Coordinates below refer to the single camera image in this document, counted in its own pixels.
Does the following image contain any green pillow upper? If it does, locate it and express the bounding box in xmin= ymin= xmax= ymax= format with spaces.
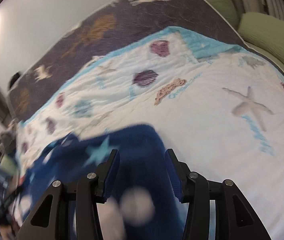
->
xmin=238 ymin=12 xmax=284 ymax=64

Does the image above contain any green pillow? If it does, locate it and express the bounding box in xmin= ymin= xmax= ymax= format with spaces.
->
xmin=206 ymin=0 xmax=240 ymax=29
xmin=238 ymin=12 xmax=284 ymax=64

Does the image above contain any dark deer print mattress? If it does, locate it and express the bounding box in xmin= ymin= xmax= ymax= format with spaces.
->
xmin=8 ymin=0 xmax=284 ymax=122

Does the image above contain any white seashell print quilt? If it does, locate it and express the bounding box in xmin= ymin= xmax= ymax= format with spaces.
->
xmin=18 ymin=27 xmax=284 ymax=239

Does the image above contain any green pillow lower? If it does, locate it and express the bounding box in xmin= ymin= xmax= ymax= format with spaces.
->
xmin=206 ymin=0 xmax=240 ymax=29

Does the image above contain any blue fleece star garment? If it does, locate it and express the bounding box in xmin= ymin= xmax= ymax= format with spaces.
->
xmin=15 ymin=125 xmax=186 ymax=239

